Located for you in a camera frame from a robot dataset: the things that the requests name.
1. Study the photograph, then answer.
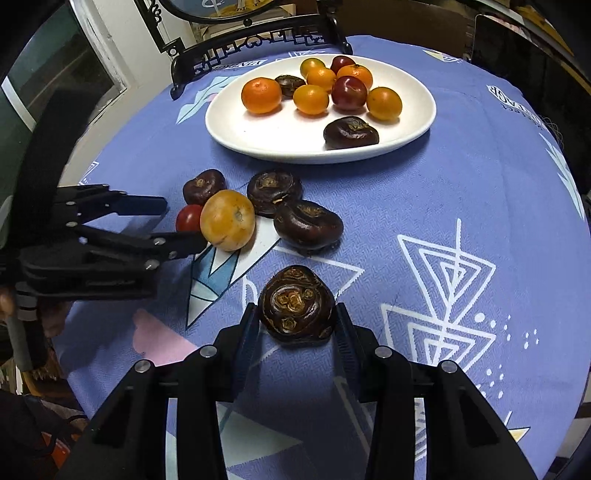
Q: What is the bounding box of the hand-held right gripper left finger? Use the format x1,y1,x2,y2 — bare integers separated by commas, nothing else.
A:
55,302,262,480

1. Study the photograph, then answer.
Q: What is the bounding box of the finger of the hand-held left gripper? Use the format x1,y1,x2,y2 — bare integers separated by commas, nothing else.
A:
53,184,168,225
78,226,208,269

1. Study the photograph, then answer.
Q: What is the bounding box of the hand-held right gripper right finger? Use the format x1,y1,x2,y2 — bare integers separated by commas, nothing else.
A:
335,302,532,480

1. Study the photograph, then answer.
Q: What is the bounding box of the small red cherry tomato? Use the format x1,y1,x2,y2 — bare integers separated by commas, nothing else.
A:
175,204,204,233

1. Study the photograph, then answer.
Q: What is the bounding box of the large yellow-orange tomato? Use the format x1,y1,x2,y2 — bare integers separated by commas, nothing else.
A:
199,189,256,251

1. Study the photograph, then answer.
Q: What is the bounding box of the dark brown water chestnut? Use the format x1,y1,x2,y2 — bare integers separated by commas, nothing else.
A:
183,169,227,206
246,170,304,219
257,265,336,343
322,116,380,151
275,75,306,99
273,199,345,252

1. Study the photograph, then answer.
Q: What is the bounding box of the white round plate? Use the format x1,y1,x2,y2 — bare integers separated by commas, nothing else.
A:
205,54,437,165

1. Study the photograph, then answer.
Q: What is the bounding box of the person's left hand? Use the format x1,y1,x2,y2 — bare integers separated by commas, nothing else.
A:
0,285,71,340

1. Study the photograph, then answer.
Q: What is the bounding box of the blue printed tablecloth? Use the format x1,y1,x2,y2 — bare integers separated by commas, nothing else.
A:
53,34,587,480

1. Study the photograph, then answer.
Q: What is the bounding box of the white framed window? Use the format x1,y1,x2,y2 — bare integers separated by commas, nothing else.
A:
0,0,129,208

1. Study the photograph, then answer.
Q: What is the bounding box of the round embroidered screen black stand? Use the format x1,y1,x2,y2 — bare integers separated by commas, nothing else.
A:
134,0,354,100

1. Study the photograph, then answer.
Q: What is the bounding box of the brown cardboard sheet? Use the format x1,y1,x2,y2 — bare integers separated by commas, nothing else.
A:
295,0,476,62

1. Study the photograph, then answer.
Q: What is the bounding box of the black glossy panel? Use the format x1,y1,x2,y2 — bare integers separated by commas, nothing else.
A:
470,14,591,139

